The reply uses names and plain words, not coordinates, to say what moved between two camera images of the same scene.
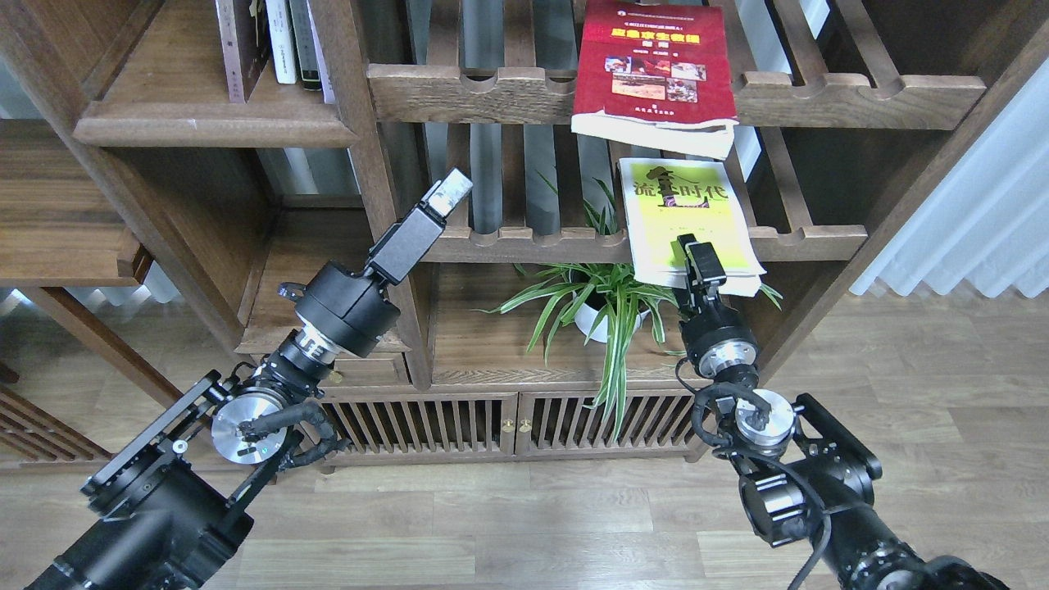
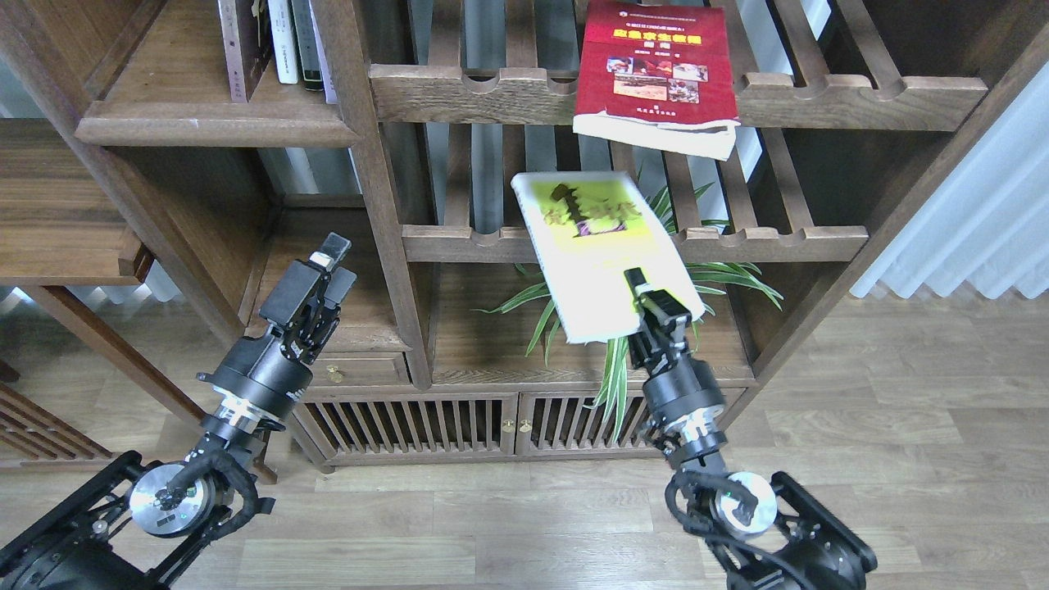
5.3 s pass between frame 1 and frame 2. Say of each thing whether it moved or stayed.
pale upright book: stayed
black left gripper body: moved
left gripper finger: moved
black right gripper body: moved
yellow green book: moved
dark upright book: stayed
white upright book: stayed
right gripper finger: moved
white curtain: stayed
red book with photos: stayed
